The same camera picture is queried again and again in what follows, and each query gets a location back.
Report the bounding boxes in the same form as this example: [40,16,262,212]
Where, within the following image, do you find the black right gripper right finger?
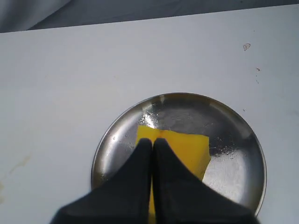
[153,139,259,224]

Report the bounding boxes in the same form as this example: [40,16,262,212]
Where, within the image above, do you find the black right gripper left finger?
[51,139,152,224]

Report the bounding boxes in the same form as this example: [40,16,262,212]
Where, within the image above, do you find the yellow sponge block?
[136,126,210,224]

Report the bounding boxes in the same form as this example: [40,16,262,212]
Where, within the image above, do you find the round stainless steel plate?
[91,93,267,214]

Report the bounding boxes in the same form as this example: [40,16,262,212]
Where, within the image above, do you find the grey backdrop cloth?
[0,0,298,33]

